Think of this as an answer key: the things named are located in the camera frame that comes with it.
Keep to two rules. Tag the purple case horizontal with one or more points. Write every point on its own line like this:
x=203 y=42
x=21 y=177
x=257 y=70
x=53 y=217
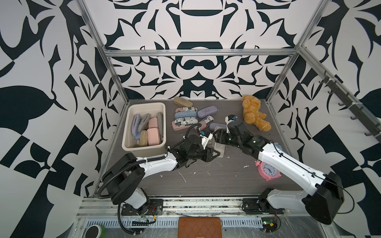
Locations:
x=217 y=126

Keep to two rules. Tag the flag newspaper case centre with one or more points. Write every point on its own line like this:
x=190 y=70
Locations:
x=205 y=123

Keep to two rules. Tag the grey fabric case horizontal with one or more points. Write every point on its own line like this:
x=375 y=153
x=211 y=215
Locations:
x=144 y=122

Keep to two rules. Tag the grey wall hook rail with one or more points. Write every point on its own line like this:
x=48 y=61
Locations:
x=358 y=109

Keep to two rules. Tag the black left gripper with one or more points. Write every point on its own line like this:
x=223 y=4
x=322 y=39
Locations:
x=207 y=152

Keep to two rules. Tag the cream plastic storage box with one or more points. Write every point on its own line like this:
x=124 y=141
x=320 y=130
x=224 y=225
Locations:
x=129 y=144

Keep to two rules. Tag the brown quilted wallet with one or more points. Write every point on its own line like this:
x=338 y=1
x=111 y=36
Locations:
x=199 y=227

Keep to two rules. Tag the grey fabric case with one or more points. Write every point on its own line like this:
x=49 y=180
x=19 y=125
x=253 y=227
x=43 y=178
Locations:
x=160 y=121

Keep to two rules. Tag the light blue case at back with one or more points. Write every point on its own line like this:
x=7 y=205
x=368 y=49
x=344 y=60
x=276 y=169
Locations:
x=185 y=114

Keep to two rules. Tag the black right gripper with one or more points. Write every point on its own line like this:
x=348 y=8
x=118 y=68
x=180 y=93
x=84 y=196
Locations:
x=220 y=134

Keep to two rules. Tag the pink alarm clock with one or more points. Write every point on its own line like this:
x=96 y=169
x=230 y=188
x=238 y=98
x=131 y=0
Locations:
x=267 y=171

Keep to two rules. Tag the tan fabric case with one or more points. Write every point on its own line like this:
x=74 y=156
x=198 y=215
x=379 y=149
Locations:
x=143 y=142
x=182 y=102

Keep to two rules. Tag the tan teddy bear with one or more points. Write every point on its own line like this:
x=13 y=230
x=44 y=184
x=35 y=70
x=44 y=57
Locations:
x=252 y=114

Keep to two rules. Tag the pink case under newspaper case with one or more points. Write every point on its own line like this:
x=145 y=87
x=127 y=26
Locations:
x=177 y=128

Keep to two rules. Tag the newspaper print case at back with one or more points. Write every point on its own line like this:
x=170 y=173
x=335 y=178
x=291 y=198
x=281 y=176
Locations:
x=185 y=109

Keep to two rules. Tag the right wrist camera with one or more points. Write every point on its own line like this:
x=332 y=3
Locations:
x=228 y=120

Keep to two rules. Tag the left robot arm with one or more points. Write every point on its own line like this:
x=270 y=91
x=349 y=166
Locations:
x=121 y=182

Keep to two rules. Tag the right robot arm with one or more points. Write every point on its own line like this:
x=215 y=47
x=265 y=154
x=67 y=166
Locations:
x=321 y=194

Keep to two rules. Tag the pink hard case front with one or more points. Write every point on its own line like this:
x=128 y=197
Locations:
x=153 y=123

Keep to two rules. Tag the pink hard case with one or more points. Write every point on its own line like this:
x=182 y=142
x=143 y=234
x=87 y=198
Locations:
x=153 y=123
x=153 y=136

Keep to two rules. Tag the green tape roll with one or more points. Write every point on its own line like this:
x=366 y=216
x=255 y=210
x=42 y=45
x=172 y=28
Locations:
x=95 y=231

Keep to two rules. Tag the newspaper flag case left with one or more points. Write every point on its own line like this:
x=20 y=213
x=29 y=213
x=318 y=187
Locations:
x=185 y=121

